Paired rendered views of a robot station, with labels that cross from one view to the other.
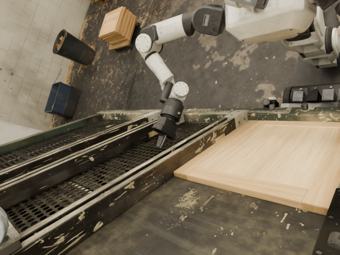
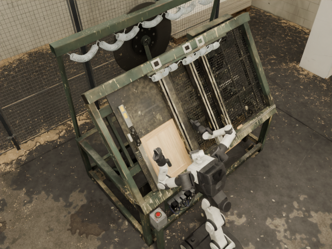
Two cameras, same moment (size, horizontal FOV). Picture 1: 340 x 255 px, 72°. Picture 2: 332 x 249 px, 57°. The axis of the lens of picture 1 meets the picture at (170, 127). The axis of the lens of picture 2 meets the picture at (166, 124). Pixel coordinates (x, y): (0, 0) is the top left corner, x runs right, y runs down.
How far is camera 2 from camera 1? 2.54 m
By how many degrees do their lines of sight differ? 44
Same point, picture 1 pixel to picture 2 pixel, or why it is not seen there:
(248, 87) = (250, 213)
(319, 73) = not seen: hidden behind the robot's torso
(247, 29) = not seen: hidden behind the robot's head
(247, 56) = (275, 228)
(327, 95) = (183, 196)
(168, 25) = (225, 139)
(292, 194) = (146, 137)
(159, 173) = (171, 113)
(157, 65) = (219, 131)
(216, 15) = (211, 153)
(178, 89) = (205, 135)
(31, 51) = not seen: outside the picture
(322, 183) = (145, 145)
